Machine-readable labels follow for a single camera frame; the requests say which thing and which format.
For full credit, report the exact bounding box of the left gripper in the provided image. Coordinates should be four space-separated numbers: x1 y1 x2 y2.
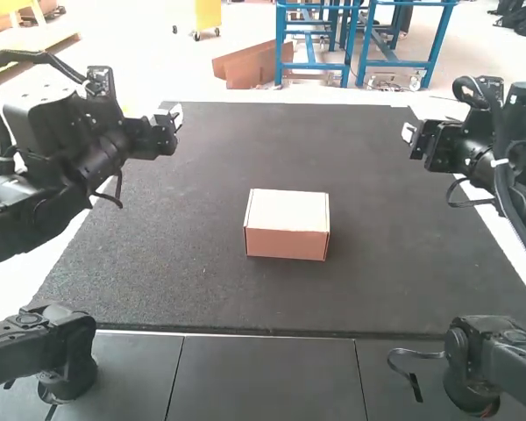
112 102 186 162

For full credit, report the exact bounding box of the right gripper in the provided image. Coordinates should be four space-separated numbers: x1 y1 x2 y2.
400 118 471 172

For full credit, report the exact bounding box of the cardboard box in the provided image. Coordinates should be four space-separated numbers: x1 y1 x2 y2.
243 188 331 263

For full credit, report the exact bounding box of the yellow wheeled cart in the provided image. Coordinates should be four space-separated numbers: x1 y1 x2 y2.
172 0 223 43

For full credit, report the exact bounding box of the black mat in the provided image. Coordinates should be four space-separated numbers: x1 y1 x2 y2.
28 101 526 339

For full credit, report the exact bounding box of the wooden pallet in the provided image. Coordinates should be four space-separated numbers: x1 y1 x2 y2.
0 0 82 75

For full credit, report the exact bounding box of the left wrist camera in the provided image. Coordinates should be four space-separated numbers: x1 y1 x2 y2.
86 65 114 101

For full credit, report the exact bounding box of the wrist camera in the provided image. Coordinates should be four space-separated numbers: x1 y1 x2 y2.
86 65 114 101
476 75 506 109

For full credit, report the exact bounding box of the black cable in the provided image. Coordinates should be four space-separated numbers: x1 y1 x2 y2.
90 169 124 210
445 174 497 211
387 347 449 403

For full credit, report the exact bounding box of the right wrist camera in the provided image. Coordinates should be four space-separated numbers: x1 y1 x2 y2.
476 75 506 109

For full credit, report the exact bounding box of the blue metal frame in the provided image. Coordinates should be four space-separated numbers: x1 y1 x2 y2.
356 0 460 89
274 0 366 89

